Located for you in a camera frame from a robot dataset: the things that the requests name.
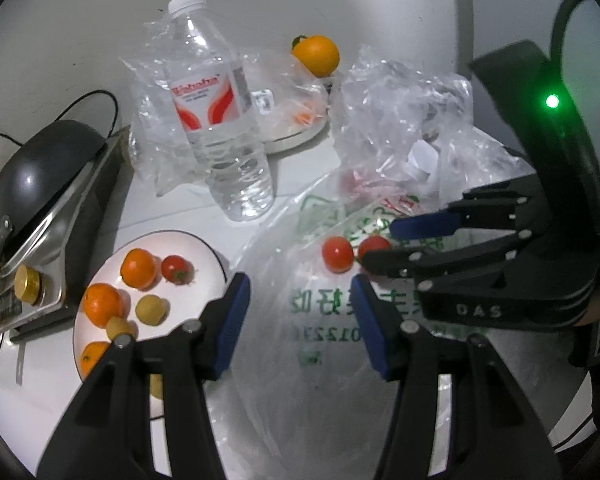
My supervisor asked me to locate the clear plastic bag over bowl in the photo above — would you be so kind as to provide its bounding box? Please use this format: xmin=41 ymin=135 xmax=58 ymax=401
xmin=120 ymin=10 xmax=331 ymax=198

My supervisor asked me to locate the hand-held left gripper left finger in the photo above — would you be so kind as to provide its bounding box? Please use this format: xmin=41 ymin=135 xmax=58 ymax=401
xmin=37 ymin=272 xmax=252 ymax=480

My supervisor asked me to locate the gold round knob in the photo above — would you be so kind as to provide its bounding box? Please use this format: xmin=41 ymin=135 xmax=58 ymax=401
xmin=14 ymin=266 xmax=46 ymax=306

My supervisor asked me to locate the black power cable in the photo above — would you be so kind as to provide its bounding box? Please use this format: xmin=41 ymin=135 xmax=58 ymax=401
xmin=0 ymin=90 xmax=120 ymax=147

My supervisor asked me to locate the large orange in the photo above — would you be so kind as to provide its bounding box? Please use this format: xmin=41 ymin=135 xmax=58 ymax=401
xmin=79 ymin=341 xmax=115 ymax=380

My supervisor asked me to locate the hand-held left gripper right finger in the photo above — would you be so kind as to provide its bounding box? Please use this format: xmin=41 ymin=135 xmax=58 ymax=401
xmin=349 ymin=274 xmax=563 ymax=480

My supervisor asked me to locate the stainless steel stove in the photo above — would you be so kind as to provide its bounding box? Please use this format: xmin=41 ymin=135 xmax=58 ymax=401
xmin=0 ymin=130 xmax=133 ymax=381

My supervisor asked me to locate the white plate with black rim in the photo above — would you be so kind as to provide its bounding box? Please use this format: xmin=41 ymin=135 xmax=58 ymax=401
xmin=73 ymin=230 xmax=228 ymax=418

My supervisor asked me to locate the white paper slip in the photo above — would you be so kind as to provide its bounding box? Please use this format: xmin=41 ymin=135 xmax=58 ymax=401
xmin=410 ymin=140 xmax=438 ymax=178

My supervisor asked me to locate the large clear plastic bag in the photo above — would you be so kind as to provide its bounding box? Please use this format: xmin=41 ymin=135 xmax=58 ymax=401
xmin=420 ymin=125 xmax=538 ymax=211

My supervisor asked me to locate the clear plastic water bottle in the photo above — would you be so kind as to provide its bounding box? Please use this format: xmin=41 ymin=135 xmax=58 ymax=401
xmin=166 ymin=0 xmax=275 ymax=222

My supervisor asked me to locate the black wok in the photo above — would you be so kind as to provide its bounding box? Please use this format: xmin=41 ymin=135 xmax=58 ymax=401
xmin=0 ymin=120 xmax=108 ymax=311

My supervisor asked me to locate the white bowl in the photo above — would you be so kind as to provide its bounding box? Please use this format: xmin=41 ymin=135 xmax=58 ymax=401
xmin=262 ymin=85 xmax=331 ymax=156

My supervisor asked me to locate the crumpled clear plastic bag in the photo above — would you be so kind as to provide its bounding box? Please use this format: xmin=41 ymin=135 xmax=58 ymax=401
xmin=330 ymin=44 xmax=476 ymax=196

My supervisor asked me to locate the orange with green stem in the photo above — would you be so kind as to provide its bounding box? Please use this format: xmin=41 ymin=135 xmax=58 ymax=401
xmin=291 ymin=34 xmax=341 ymax=78

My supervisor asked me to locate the red cherry tomato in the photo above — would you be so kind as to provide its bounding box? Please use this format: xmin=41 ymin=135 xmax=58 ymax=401
xmin=357 ymin=235 xmax=392 ymax=263
xmin=321 ymin=236 xmax=355 ymax=273
xmin=160 ymin=255 xmax=195 ymax=285

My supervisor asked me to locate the small orange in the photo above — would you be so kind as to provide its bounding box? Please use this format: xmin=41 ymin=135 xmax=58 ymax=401
xmin=82 ymin=282 xmax=126 ymax=330
xmin=119 ymin=248 xmax=160 ymax=290

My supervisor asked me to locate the white green-printed plastic bag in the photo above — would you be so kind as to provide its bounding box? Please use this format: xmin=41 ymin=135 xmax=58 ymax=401
xmin=232 ymin=167 xmax=536 ymax=480

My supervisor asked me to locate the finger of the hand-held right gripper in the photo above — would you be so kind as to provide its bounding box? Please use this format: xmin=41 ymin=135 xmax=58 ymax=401
xmin=389 ymin=174 xmax=548 ymax=242
xmin=360 ymin=231 xmax=597 ymax=330

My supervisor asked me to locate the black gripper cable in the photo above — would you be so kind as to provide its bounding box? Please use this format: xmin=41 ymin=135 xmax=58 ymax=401
xmin=550 ymin=0 xmax=596 ymax=66

